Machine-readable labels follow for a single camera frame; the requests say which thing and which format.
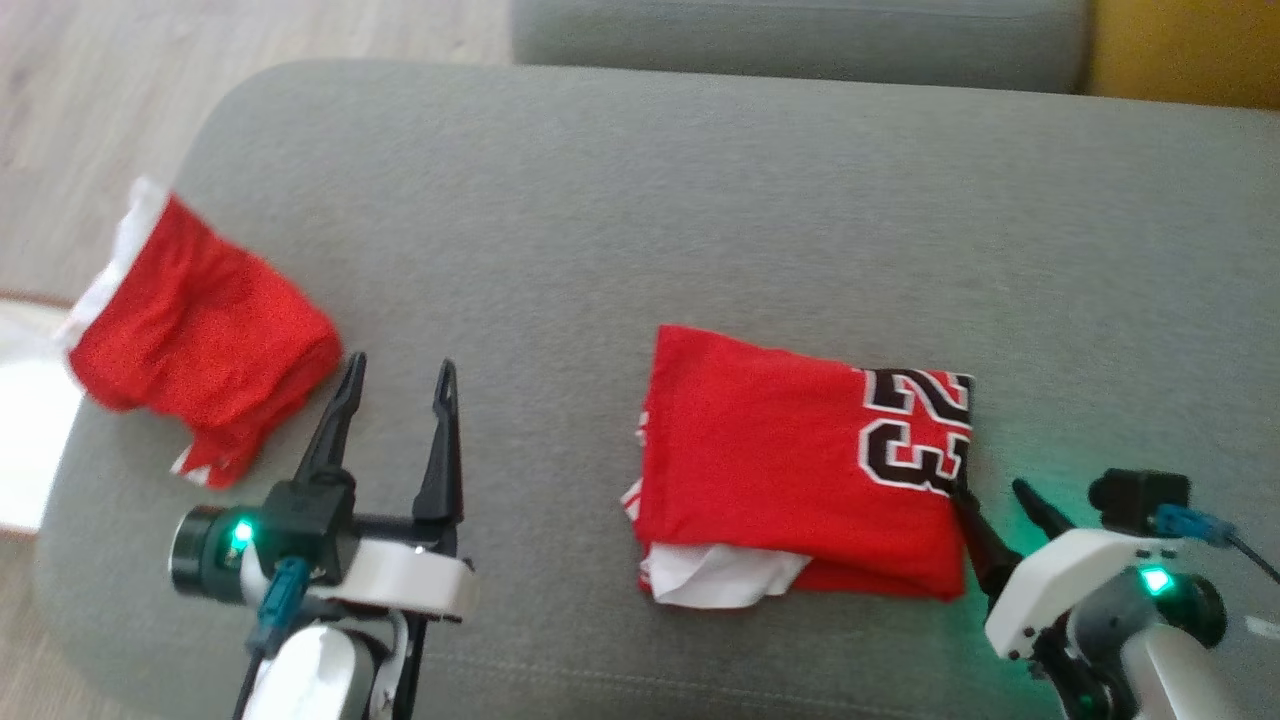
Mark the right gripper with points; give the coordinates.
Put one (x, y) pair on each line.
(1070, 580)

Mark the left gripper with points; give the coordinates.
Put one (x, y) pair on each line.
(410, 580)

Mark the red garment with white hem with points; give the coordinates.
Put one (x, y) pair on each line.
(200, 330)

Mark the red jersey with white sleeves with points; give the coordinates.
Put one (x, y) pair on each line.
(770, 460)

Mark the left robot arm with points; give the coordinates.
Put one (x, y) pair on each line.
(305, 680)

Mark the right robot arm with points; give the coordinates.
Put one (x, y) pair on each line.
(1170, 670)

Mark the white board with brown rim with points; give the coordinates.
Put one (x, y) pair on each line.
(35, 430)

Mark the grey fabric sofa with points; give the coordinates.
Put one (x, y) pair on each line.
(650, 200)

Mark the yellow sofa section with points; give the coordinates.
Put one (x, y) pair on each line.
(1190, 50)

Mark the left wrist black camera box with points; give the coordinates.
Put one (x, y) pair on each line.
(310, 525)

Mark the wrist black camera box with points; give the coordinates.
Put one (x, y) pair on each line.
(310, 525)
(1135, 500)

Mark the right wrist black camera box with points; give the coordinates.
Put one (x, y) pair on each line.
(1135, 500)

